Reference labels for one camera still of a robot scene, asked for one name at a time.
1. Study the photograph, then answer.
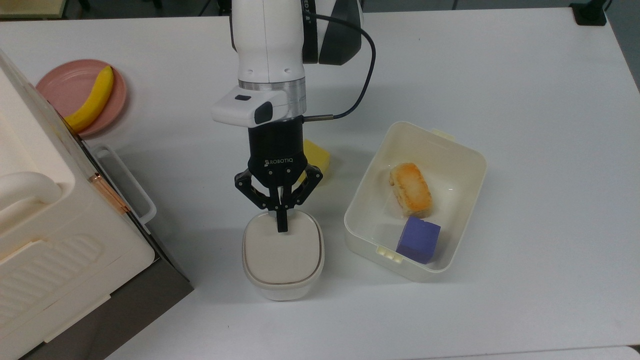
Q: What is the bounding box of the white rectangular plastic bin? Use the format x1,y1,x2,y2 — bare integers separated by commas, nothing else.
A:
344,121,488,283

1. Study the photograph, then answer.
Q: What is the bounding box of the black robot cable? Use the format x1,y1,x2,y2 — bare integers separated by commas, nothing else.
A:
303,13,377,122

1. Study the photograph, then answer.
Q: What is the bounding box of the white small trash can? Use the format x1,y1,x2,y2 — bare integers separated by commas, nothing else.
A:
242,209,326,302

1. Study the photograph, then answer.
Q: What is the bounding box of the tan wooden desk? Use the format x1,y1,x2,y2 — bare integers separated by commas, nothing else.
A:
0,0,69,20

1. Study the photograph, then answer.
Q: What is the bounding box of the beige trash can lid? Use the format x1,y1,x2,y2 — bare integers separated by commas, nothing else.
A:
243,211,324,286

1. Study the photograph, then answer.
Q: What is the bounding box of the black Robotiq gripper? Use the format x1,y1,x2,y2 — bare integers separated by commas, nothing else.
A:
234,117,324,235

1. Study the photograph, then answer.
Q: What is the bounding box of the yellow cube block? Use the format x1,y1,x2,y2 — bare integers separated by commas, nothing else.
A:
294,139,332,197

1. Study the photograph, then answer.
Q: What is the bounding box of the pink round plate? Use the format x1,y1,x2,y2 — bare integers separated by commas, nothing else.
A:
35,59,128,139

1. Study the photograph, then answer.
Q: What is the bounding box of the orange toasted bread piece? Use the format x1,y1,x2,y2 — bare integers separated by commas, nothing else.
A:
389,162,434,219

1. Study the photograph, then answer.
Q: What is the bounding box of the black table clamp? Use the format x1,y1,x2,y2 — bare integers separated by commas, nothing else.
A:
569,0,609,27

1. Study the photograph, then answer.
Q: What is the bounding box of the large white storage box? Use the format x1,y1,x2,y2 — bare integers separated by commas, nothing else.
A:
0,47,195,360

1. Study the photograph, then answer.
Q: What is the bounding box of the purple cube block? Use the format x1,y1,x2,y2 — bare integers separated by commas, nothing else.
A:
395,215,442,265

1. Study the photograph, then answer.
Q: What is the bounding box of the yellow banana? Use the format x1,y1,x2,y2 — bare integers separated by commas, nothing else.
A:
64,65,115,134

